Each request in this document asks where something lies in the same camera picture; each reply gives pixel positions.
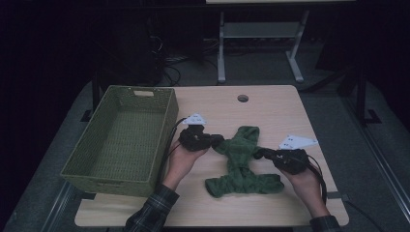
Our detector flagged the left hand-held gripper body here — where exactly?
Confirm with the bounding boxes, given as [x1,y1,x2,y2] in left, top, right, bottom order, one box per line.
[177,112,215,153]

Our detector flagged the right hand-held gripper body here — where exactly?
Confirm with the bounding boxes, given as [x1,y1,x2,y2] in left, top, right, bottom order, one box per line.
[271,133,319,176]

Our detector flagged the green fuzzy garment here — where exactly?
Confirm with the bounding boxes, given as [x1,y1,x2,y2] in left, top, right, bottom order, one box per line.
[204,125,285,199]

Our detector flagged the green woven basket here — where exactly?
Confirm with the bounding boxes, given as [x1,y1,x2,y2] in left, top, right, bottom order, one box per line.
[59,84,180,198]

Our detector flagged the person's left hand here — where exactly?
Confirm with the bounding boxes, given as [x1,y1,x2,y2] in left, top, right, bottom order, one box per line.
[161,138,210,191]

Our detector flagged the person's right hand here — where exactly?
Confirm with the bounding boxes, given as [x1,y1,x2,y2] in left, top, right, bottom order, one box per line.
[278,160,331,219]

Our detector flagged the grey metal stand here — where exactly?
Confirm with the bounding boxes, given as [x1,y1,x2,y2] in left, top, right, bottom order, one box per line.
[217,10,310,85]

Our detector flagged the left hand-held gripper black cable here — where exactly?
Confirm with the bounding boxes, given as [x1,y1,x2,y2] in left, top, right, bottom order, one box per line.
[154,117,190,188]

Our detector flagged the hand-held gripper black cable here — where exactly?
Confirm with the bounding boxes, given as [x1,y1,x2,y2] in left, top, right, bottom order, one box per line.
[303,154,385,232]
[154,117,190,188]

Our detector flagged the right hand-held gripper black cable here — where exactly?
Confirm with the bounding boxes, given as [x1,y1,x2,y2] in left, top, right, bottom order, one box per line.
[303,154,385,232]

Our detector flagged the bundle of black floor cables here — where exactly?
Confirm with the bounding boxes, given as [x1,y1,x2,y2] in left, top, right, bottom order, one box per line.
[151,33,220,87]

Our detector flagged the aluminium floor rail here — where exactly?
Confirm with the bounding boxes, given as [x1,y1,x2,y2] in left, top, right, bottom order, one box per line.
[40,181,75,232]
[341,95,410,224]

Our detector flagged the black metal post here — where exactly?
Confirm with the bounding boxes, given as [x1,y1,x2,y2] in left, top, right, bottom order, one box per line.
[79,71,102,124]
[354,62,383,126]

